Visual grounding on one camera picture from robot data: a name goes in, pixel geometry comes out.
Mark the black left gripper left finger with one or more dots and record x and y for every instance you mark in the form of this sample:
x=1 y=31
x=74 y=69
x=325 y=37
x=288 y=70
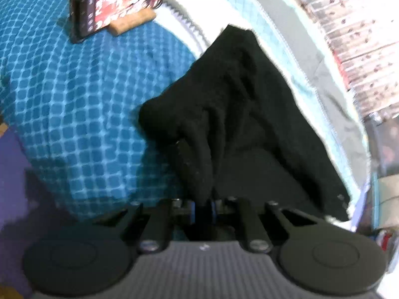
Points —
x=149 y=229

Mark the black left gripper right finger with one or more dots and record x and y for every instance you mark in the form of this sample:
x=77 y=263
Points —
x=258 y=230

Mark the black pants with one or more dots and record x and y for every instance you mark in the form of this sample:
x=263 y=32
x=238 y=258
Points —
x=230 y=127

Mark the blue patterned bedspread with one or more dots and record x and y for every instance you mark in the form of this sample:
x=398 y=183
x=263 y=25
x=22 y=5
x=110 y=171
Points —
x=75 y=106

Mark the leaf patterned curtain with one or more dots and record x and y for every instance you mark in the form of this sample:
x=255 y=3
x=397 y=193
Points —
x=363 y=35

